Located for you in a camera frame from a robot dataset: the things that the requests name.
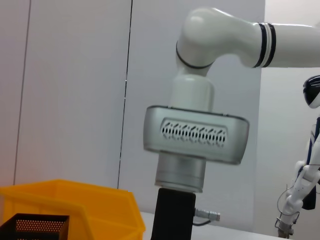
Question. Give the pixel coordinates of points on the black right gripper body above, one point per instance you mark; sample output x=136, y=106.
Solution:
x=173, y=215

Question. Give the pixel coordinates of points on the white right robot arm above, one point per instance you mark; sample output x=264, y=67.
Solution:
x=200, y=37

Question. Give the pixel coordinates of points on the yellow plastic bin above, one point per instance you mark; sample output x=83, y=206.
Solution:
x=100, y=205

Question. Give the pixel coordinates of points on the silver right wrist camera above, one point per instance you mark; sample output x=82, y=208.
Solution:
x=195, y=135

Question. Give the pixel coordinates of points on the black mesh pen holder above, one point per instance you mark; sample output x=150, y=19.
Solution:
x=37, y=227

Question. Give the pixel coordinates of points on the white humanoid robot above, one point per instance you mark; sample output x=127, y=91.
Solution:
x=311, y=95

